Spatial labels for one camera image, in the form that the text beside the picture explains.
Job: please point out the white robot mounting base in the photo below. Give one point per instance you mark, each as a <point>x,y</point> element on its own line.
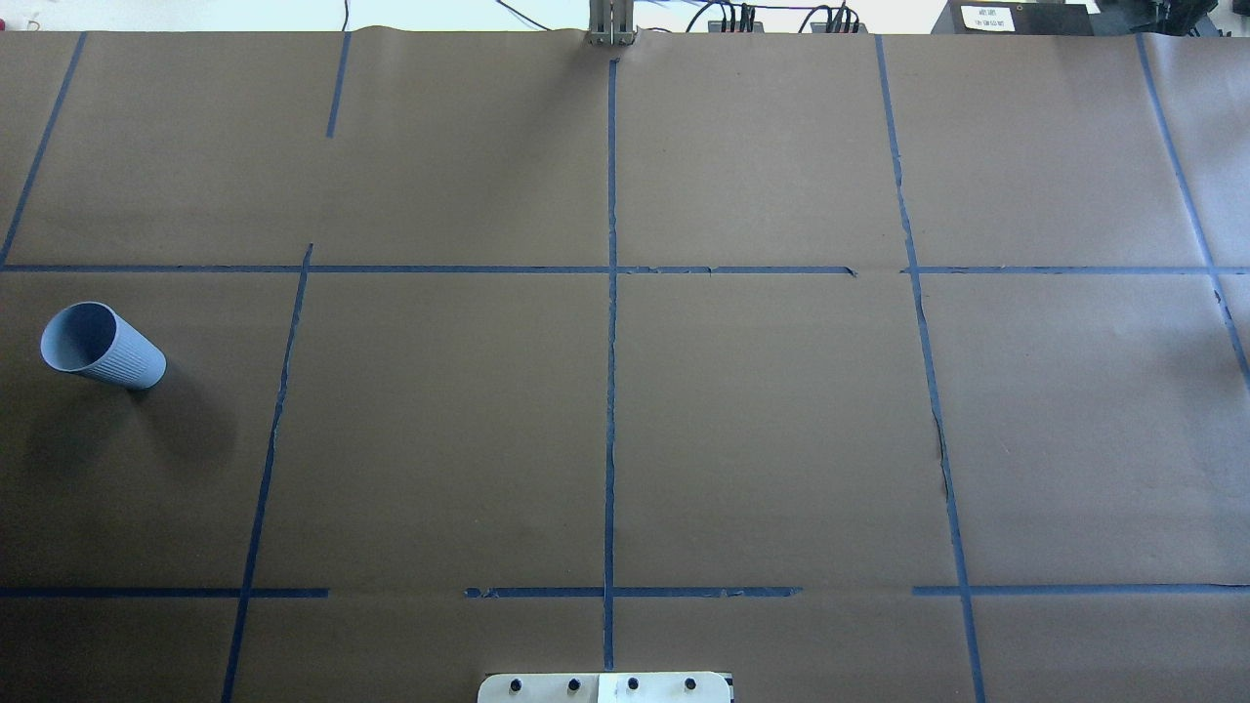
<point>663,686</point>

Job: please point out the black box with white label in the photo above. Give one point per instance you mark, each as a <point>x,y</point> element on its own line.
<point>1022,18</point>

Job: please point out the aluminium frame post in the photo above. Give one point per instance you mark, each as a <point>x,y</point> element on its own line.
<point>611,23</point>

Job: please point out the blue ribbed plastic cup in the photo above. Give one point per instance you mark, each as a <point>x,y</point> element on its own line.
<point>90,340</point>

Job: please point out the black power connectors with cables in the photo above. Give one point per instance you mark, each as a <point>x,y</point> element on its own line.
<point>744,17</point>

